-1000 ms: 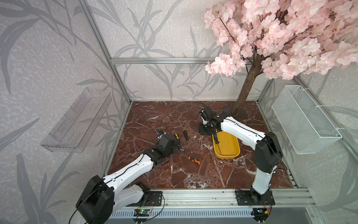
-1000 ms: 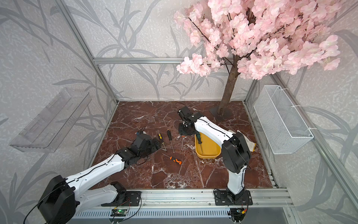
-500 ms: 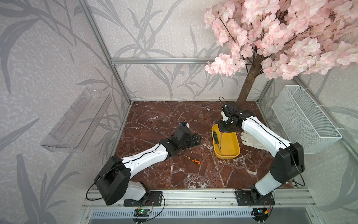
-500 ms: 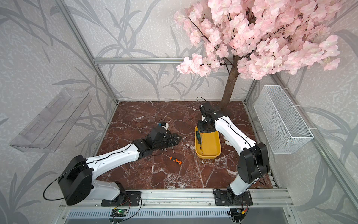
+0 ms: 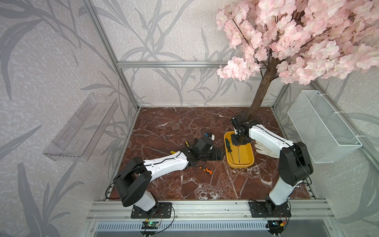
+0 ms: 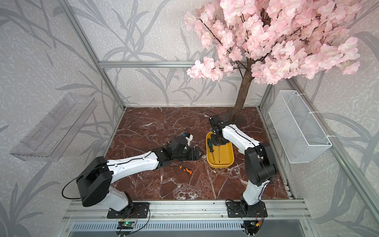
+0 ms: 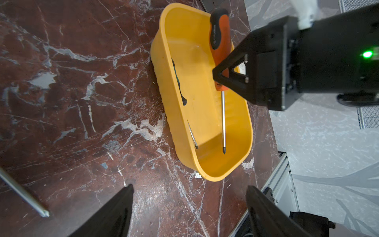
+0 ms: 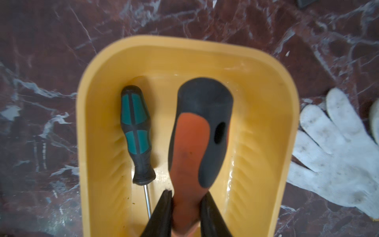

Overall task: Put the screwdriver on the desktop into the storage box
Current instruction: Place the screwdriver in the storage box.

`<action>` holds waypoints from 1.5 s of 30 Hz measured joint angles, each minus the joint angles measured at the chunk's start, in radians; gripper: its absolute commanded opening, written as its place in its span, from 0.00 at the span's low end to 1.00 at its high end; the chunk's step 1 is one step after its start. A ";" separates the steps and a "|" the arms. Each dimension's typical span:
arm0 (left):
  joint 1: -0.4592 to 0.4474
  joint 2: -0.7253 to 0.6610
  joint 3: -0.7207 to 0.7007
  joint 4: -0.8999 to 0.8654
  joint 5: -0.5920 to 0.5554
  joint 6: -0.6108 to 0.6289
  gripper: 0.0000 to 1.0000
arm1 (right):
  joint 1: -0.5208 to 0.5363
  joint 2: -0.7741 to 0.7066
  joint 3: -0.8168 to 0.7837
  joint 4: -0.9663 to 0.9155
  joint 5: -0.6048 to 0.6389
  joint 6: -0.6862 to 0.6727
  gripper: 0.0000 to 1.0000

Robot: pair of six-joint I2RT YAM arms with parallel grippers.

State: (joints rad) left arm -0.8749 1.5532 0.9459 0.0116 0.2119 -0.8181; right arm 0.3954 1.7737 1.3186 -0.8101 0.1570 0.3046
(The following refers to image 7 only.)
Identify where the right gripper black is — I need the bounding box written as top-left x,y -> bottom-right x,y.
212,16 -> 299,111

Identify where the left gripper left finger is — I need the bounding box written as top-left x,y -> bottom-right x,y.
70,184 -> 134,237

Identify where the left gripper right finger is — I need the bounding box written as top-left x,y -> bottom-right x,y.
246,186 -> 310,237

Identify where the yellow plastic storage box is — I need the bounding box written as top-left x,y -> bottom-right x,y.
151,3 -> 253,182

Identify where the green black handle screwdriver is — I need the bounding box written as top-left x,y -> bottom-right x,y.
171,59 -> 198,149

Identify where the orange handle long screwdriver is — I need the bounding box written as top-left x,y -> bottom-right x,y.
209,8 -> 232,155

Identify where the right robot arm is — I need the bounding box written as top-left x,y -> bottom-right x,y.
209,5 -> 379,111

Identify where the aluminium front rail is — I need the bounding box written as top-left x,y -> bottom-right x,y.
230,152 -> 300,237

